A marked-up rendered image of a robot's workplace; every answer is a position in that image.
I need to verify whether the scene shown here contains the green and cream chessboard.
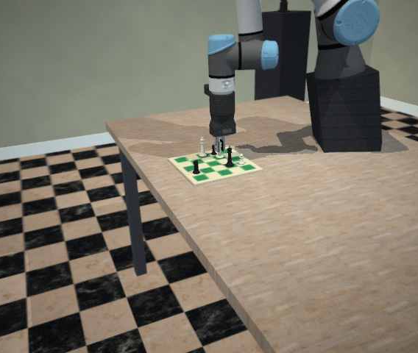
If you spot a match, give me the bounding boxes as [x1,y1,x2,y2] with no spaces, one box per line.
[169,147,263,186]

